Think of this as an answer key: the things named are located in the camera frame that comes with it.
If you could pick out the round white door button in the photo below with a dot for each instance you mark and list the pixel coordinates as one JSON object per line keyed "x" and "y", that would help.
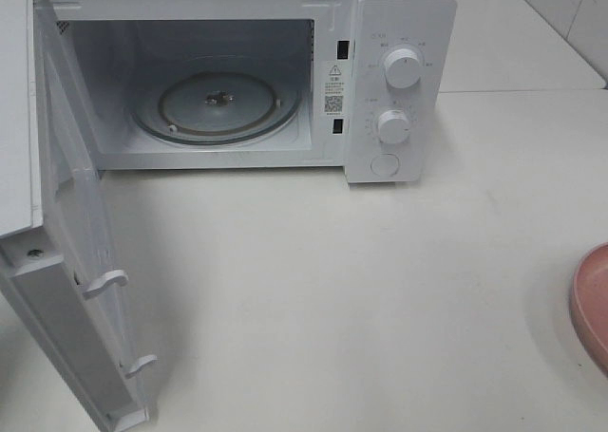
{"x": 385, "y": 165}

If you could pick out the white round knob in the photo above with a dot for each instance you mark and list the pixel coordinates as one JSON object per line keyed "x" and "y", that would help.
{"x": 403, "y": 66}
{"x": 393, "y": 127}

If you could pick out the white microwave door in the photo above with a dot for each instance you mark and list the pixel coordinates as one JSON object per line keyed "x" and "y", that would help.
{"x": 59, "y": 271}

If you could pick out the pink round plate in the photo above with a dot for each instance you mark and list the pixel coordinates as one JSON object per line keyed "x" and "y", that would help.
{"x": 588, "y": 304}

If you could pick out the white warning label sticker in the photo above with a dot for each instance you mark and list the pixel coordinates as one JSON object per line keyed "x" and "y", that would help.
{"x": 335, "y": 86}

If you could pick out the white microwave oven body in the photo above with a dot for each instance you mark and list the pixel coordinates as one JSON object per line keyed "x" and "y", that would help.
{"x": 121, "y": 43}

